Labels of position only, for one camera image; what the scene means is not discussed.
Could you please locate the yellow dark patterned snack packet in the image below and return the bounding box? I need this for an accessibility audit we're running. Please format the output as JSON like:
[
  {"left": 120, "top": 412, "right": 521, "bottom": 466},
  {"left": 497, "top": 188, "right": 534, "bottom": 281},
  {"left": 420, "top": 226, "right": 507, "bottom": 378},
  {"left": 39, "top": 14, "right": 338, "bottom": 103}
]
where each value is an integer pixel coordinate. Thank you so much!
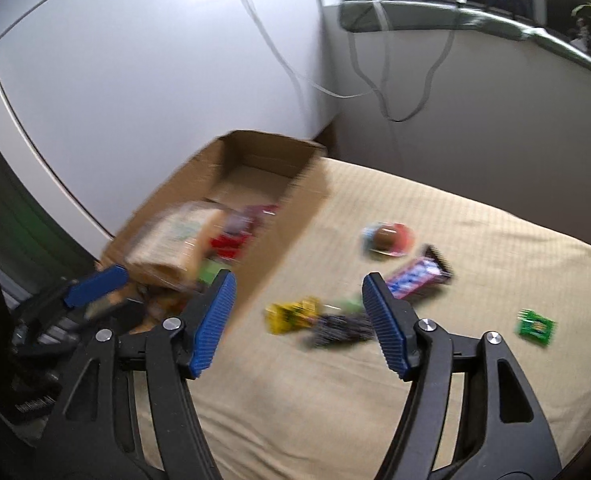
[{"left": 264, "top": 296, "right": 377, "bottom": 351}]

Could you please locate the white wardrobe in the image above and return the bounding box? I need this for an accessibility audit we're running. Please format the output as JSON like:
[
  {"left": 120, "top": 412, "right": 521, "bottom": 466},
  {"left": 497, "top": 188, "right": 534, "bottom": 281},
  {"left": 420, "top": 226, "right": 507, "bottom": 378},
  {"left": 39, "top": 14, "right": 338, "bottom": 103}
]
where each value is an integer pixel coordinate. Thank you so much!
[{"left": 0, "top": 0, "right": 339, "bottom": 243}]

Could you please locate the small green snack packet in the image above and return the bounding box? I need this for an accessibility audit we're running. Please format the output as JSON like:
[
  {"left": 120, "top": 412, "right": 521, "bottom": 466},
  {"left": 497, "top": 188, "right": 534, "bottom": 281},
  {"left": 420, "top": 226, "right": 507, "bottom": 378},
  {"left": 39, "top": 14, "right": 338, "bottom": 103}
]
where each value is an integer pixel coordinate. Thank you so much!
[{"left": 514, "top": 308, "right": 557, "bottom": 347}]

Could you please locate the white cable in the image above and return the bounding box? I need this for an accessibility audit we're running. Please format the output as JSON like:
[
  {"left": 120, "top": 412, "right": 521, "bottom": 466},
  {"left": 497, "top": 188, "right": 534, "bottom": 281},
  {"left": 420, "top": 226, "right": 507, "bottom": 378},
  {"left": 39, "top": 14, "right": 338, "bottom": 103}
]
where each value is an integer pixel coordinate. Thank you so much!
[{"left": 224, "top": 0, "right": 393, "bottom": 102}]

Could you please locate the round brown wrapped candy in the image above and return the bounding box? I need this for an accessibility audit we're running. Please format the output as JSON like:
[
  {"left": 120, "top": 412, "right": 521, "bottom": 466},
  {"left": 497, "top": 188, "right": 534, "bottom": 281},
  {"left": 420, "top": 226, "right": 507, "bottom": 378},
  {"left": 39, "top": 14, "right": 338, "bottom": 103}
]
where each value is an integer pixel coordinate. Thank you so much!
[{"left": 361, "top": 221, "right": 417, "bottom": 260}]

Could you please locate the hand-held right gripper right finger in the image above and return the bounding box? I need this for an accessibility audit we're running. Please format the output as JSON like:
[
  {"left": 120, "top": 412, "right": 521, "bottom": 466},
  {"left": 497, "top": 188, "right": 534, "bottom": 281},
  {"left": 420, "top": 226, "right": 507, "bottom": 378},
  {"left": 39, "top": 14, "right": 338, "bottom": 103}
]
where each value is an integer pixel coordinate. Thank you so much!
[{"left": 361, "top": 272, "right": 562, "bottom": 480}]

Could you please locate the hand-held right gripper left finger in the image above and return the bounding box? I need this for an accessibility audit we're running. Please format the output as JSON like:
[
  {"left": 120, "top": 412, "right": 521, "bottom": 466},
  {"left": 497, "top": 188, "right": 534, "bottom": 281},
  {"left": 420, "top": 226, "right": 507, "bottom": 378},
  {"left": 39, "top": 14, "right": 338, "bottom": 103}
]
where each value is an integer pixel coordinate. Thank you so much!
[{"left": 40, "top": 269, "right": 222, "bottom": 480}]

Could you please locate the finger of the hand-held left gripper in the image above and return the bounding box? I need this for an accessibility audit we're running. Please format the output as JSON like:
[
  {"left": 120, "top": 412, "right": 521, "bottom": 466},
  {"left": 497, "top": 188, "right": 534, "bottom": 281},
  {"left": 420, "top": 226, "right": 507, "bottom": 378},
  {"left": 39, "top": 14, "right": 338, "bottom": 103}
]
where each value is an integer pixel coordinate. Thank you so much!
[{"left": 12, "top": 264, "right": 147, "bottom": 347}]

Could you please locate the cardboard box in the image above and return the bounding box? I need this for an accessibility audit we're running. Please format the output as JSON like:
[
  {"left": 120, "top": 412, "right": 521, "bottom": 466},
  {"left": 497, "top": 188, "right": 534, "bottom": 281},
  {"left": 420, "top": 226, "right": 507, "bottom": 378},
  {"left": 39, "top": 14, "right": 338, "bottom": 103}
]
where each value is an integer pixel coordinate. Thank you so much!
[{"left": 94, "top": 129, "right": 332, "bottom": 336}]

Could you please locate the striped beige blanket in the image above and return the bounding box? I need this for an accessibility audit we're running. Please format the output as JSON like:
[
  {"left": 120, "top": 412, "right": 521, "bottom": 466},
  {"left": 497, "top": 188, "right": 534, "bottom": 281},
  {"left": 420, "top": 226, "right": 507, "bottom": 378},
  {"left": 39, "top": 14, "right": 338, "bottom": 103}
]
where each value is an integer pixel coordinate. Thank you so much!
[{"left": 134, "top": 154, "right": 591, "bottom": 480}]

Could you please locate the brown chocolate bar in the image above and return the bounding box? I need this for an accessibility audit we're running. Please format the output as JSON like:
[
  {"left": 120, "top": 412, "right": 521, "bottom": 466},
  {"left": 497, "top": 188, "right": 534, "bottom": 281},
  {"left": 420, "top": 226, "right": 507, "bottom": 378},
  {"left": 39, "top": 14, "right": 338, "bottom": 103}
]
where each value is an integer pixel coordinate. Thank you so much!
[{"left": 381, "top": 244, "right": 455, "bottom": 303}]

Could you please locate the bagged bread loaf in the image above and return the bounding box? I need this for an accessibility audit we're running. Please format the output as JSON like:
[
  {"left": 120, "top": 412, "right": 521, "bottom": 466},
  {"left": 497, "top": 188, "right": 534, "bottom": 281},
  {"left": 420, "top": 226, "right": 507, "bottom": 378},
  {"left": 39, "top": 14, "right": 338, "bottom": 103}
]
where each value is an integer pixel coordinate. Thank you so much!
[{"left": 124, "top": 201, "right": 229, "bottom": 293}]

